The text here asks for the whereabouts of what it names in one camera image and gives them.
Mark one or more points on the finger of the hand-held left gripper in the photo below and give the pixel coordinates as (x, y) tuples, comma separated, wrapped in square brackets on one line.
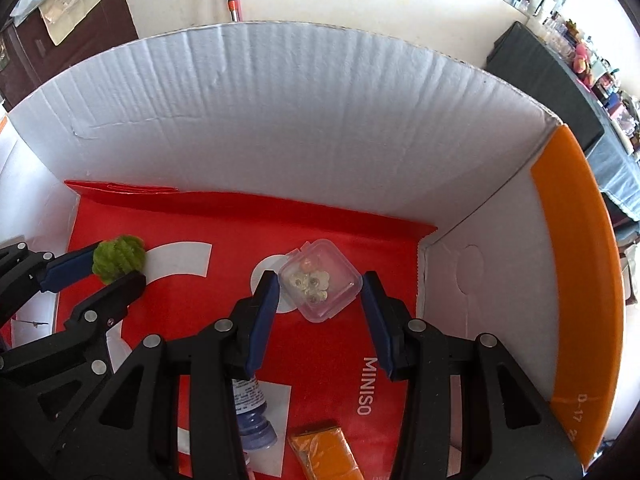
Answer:
[(117, 297), (70, 266)]

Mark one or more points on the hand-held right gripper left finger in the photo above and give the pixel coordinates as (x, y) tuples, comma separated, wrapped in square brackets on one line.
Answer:
[(262, 325)]

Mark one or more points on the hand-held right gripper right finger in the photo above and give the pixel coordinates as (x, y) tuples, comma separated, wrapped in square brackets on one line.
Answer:
[(375, 325)]

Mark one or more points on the green fuzzy ball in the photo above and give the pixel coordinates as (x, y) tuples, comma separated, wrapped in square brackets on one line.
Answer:
[(119, 256)]

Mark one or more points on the dark tablecloth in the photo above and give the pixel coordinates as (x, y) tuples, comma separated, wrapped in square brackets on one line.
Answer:
[(550, 75)]

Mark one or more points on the beige canvas bag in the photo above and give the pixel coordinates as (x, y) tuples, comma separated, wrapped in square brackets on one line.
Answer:
[(67, 7)]

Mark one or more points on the row of small trinkets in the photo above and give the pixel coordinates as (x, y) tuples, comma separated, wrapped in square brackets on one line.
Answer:
[(595, 60)]

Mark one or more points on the orange cardboard box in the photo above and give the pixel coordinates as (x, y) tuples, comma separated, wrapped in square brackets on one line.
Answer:
[(300, 110)]

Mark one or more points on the orange packet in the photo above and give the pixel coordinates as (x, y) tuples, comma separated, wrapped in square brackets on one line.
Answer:
[(325, 450)]

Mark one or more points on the blue bottle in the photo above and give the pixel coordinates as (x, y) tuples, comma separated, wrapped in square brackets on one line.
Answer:
[(252, 410)]

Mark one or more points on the small clear plastic box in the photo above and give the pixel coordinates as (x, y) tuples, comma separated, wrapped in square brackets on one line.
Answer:
[(317, 285)]

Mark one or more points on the red paper bag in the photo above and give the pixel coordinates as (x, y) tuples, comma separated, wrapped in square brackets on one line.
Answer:
[(325, 360)]

